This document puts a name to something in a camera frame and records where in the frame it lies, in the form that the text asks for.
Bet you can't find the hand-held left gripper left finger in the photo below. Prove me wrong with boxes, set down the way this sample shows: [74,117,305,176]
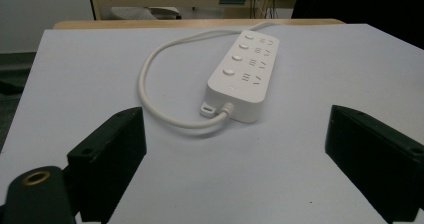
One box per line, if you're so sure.
[66,106,148,224]

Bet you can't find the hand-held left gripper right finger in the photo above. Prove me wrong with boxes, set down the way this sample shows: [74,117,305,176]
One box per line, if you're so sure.
[324,104,424,224]

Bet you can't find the white power strip with cable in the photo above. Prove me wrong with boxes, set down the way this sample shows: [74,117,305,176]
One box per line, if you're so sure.
[137,20,276,130]

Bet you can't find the hanging cables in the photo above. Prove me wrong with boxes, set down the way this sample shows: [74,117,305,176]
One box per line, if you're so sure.
[249,0,282,20]

